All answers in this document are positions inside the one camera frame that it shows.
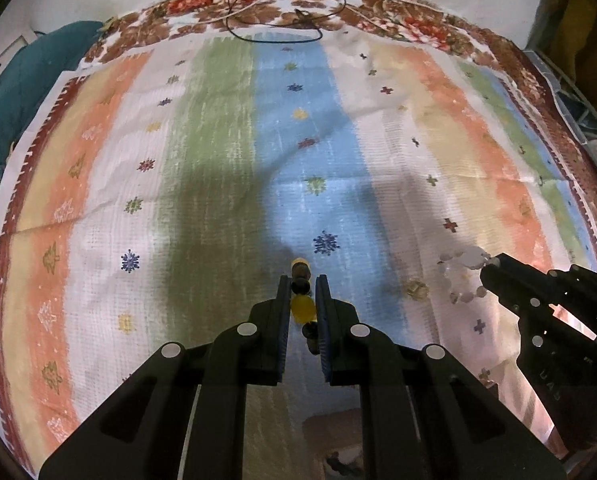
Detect clear bead bracelet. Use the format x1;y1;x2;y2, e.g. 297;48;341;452
437;247;491;306

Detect teal pillow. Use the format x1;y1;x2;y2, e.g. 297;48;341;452
0;21;104;186

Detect white headboard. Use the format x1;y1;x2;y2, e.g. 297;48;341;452
0;30;36;96

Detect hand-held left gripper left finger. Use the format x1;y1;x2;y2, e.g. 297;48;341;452
38;274;292;480

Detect yellow and black bead bracelet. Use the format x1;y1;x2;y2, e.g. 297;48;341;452
289;257;321;356

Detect rectangular metal tin box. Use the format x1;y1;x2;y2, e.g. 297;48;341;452
302;406;364;467

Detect grey plaid fabric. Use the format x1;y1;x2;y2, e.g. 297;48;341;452
523;50;597;181

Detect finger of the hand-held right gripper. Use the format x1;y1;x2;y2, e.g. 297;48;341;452
493;253;559;296
479;266;544;323

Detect mustard yellow garment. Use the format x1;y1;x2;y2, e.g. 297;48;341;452
525;0;597;96

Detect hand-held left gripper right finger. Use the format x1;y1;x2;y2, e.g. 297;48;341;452
314;274;568;480

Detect black cable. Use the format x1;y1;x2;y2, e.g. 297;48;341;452
216;0;324;44

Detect striped colourful cloth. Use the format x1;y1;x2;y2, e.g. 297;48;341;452
0;35;597;480

